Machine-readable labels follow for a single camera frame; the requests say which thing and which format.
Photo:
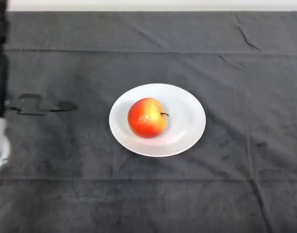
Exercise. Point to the black cloth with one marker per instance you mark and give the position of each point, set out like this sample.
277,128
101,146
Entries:
235,182

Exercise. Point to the white round plate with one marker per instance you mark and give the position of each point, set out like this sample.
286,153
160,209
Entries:
184,126

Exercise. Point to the red and yellow apple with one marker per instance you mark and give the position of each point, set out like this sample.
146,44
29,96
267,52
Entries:
145,119

